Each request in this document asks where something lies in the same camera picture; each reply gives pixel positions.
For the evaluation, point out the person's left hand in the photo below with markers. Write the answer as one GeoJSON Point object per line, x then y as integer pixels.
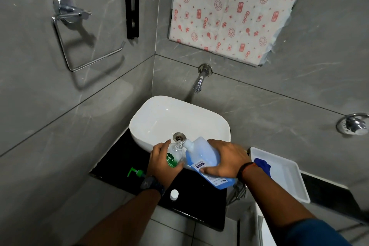
{"type": "Point", "coordinates": [160, 165]}

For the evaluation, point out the person's right hand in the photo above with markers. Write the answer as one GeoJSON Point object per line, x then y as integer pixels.
{"type": "Point", "coordinates": [229, 159]}

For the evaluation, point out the person's left thumb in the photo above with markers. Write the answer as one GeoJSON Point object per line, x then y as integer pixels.
{"type": "Point", "coordinates": [176, 165]}

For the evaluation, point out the person's right thumb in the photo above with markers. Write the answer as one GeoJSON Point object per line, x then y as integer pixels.
{"type": "Point", "coordinates": [209, 169]}

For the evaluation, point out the clear soap dispenser bottle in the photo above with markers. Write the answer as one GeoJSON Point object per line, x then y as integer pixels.
{"type": "Point", "coordinates": [174, 156]}

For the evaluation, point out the blue liquid refill pouch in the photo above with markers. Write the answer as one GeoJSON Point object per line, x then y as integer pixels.
{"type": "Point", "coordinates": [201, 162]}

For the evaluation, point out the person's right forearm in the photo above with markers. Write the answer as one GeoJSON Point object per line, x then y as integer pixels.
{"type": "Point", "coordinates": [271, 205]}

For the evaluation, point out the person's left forearm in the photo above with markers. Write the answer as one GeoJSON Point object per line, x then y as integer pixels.
{"type": "Point", "coordinates": [121, 217]}

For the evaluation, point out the white bottle cap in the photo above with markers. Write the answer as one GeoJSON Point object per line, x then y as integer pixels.
{"type": "Point", "coordinates": [174, 194]}

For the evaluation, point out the chrome sink drain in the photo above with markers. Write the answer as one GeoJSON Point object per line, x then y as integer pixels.
{"type": "Point", "coordinates": [179, 136]}

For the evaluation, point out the black wristwatch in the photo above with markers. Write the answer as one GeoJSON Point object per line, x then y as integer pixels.
{"type": "Point", "coordinates": [152, 183]}

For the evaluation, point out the black granite counter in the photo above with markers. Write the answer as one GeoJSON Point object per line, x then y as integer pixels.
{"type": "Point", "coordinates": [173, 196]}

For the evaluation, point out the black red wrist band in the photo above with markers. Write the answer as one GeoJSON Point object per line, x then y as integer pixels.
{"type": "Point", "coordinates": [243, 170]}

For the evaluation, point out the green pump dispenser head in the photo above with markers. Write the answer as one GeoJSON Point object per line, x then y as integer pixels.
{"type": "Point", "coordinates": [135, 172]}

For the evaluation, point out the white ceramic wash basin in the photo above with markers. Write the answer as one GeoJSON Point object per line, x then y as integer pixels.
{"type": "Point", "coordinates": [173, 121]}

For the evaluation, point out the blue cloth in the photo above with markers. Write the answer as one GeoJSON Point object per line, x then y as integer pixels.
{"type": "Point", "coordinates": [263, 165]}

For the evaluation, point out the white plastic tray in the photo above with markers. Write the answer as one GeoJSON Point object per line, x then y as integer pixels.
{"type": "Point", "coordinates": [284, 173]}

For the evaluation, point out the blue sleeve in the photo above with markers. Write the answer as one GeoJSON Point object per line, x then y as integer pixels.
{"type": "Point", "coordinates": [314, 234]}

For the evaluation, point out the white red patterned sheet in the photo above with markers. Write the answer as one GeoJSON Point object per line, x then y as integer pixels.
{"type": "Point", "coordinates": [230, 9]}

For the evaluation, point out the chrome wall spout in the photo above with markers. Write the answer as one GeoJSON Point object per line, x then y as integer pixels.
{"type": "Point", "coordinates": [200, 78]}

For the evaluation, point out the chrome wall tap knob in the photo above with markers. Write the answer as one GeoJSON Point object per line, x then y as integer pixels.
{"type": "Point", "coordinates": [353, 124]}

